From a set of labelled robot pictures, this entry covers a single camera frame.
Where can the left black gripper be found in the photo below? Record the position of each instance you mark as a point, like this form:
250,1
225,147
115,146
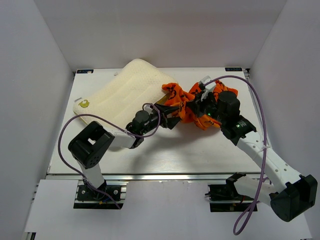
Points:
169,123

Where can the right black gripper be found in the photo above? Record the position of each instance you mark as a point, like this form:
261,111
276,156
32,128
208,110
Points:
197,104

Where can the orange patterned pillowcase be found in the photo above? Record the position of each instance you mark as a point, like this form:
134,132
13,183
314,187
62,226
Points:
179,97

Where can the cream contoured pillow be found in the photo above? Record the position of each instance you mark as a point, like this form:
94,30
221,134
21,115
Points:
139,82

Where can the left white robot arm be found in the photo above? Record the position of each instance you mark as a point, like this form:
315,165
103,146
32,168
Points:
90,145

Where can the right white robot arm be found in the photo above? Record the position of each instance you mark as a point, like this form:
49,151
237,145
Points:
291,193

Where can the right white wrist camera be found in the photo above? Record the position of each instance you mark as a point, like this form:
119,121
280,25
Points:
206,86

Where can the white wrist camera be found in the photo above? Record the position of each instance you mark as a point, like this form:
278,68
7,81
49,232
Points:
206,86
148,107

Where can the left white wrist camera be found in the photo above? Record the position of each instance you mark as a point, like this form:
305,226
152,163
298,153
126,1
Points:
148,107

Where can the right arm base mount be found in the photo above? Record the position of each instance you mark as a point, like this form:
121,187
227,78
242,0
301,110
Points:
224,198

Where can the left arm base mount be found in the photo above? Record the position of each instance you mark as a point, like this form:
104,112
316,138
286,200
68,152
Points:
108,197

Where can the aluminium table rail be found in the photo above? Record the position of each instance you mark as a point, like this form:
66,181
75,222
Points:
152,177

